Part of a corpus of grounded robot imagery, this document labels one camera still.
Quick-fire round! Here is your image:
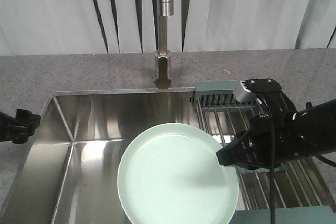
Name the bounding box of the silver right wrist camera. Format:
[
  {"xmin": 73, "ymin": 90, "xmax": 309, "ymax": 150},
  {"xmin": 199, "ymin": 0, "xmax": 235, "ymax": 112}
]
[{"xmin": 233, "ymin": 78, "xmax": 282, "ymax": 103}]

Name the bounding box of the stainless steel faucet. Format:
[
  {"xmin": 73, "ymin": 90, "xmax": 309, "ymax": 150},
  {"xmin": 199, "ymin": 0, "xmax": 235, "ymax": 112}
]
[{"xmin": 153, "ymin": 0, "xmax": 174, "ymax": 90}]

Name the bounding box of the light green round plate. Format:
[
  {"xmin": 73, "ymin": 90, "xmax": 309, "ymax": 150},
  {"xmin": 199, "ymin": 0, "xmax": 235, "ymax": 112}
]
[{"xmin": 117, "ymin": 123, "xmax": 239, "ymax": 223}]

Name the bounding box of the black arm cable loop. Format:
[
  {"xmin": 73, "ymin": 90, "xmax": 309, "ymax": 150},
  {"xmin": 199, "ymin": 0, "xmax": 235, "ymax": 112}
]
[{"xmin": 316, "ymin": 154, "xmax": 336, "ymax": 167}]

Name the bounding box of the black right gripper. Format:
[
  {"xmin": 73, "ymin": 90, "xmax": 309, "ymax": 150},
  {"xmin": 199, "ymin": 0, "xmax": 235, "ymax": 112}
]
[{"xmin": 216, "ymin": 91, "xmax": 296, "ymax": 170}]

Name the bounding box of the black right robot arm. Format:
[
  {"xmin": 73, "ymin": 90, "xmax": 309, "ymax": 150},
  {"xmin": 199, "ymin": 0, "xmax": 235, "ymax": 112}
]
[{"xmin": 216, "ymin": 92, "xmax": 335, "ymax": 169}]

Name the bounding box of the black camera cable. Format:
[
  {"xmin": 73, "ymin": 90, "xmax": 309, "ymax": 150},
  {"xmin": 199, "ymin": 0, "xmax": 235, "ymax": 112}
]
[{"xmin": 256, "ymin": 98, "xmax": 276, "ymax": 224}]

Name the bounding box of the stainless steel sink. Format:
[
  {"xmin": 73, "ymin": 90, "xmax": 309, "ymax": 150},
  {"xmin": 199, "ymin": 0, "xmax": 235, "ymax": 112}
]
[{"xmin": 0, "ymin": 87, "xmax": 336, "ymax": 224}]

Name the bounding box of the white pleated curtain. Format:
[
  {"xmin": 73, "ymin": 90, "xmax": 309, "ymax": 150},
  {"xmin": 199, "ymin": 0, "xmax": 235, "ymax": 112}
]
[{"xmin": 1, "ymin": 0, "xmax": 335, "ymax": 56}]

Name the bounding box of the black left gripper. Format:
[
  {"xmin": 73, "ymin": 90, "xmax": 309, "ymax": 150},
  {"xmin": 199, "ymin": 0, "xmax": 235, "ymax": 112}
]
[{"xmin": 1, "ymin": 109, "xmax": 41, "ymax": 144}]

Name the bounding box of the teal roll-up drying rack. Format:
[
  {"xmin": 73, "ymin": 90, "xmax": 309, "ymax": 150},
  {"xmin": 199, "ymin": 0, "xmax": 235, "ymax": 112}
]
[{"xmin": 189, "ymin": 80, "xmax": 336, "ymax": 224}]

